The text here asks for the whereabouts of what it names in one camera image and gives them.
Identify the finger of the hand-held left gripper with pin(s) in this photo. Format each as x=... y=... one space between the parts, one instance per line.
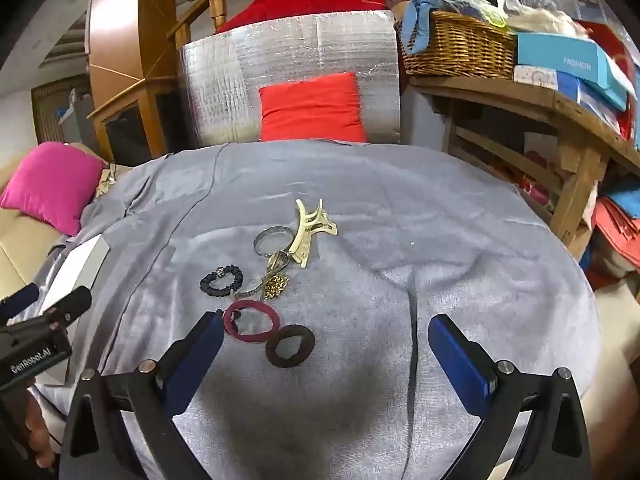
x=22 y=296
x=70 y=302

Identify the wooden table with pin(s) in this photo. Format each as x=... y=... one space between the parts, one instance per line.
x=585 y=160

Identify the wicker basket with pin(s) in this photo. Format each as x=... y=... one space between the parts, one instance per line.
x=460 y=45

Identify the red box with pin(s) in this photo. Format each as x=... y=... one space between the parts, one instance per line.
x=620 y=55

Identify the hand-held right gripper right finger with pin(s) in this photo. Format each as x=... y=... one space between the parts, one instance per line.
x=462 y=360

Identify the red cushion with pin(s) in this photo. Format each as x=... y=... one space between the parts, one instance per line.
x=312 y=107

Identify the pink cushion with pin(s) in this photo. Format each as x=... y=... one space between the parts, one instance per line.
x=50 y=185

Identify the red paper bags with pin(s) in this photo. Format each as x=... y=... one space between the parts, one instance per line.
x=617 y=220

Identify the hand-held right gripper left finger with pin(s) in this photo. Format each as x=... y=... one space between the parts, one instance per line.
x=200 y=355

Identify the wooden cabinet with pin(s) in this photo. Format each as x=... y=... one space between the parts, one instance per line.
x=140 y=130

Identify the blue cloth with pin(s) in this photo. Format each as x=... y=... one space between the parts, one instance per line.
x=417 y=15

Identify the cream hair claw clip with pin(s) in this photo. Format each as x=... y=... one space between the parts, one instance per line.
x=302 y=240

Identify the white cardboard box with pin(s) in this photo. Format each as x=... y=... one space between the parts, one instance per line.
x=75 y=265

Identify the beige leather sofa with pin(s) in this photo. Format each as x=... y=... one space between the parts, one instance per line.
x=20 y=245

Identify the person's left hand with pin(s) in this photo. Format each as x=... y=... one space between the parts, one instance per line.
x=40 y=425

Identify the black scrunchie with bead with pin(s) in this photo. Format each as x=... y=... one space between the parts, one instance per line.
x=235 y=280

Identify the silver bangle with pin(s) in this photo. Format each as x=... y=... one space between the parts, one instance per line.
x=260 y=238

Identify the grey blanket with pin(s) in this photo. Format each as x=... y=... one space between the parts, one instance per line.
x=375 y=210

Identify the floral beige cloth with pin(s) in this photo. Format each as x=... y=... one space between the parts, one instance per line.
x=106 y=180

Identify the woven rattan panel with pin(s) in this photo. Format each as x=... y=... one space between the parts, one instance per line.
x=47 y=110

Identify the teal box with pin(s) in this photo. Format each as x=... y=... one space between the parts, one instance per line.
x=565 y=60

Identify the wooden stair railing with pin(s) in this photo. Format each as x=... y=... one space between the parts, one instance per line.
x=220 y=7

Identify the blue flat box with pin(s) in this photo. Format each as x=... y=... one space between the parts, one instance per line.
x=585 y=95

